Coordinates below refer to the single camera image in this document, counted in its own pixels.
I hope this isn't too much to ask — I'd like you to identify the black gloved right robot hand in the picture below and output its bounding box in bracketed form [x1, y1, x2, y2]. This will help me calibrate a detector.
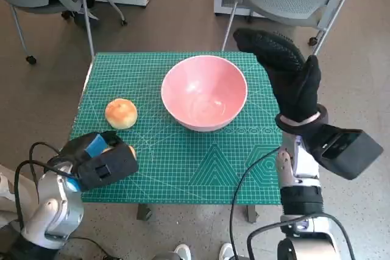
[233, 27, 322, 122]

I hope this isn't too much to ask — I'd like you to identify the bare left hand blue tape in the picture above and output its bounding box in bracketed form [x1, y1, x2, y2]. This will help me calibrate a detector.
[57, 130, 125, 168]

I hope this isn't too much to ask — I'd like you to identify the square toy toast slice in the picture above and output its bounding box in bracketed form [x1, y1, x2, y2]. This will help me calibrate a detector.
[102, 145, 137, 160]

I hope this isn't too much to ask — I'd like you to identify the round toy bread bun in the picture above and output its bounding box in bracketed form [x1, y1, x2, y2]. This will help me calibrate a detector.
[105, 97, 138, 129]

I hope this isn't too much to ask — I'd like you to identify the pink bowl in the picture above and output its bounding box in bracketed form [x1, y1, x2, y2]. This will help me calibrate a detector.
[160, 55, 248, 133]

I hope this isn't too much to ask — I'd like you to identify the green cutting mat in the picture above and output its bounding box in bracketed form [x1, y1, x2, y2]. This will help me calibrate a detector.
[70, 52, 283, 205]

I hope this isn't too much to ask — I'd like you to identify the white shoe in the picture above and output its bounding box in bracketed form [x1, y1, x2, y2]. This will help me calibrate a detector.
[174, 243, 192, 260]
[219, 242, 237, 260]

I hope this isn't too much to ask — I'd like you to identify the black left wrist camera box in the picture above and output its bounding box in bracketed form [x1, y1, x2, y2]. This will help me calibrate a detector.
[75, 144, 138, 192]

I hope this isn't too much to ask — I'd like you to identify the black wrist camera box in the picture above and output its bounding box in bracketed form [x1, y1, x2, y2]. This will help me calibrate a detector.
[310, 124, 384, 180]
[75, 144, 138, 192]

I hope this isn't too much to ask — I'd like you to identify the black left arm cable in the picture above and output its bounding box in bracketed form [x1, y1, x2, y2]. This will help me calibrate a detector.
[13, 141, 80, 230]

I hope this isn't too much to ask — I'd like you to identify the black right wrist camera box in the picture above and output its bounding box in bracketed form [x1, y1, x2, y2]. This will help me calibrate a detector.
[310, 124, 384, 180]

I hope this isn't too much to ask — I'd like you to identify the black table leg bracket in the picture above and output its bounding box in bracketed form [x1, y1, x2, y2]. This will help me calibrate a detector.
[136, 203, 153, 220]
[245, 204, 259, 223]

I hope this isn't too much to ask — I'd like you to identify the black floor cable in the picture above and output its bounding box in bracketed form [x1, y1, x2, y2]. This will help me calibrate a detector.
[68, 235, 118, 260]

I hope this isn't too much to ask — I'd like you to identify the long black arm cable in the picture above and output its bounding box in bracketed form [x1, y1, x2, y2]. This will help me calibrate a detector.
[230, 147, 281, 260]

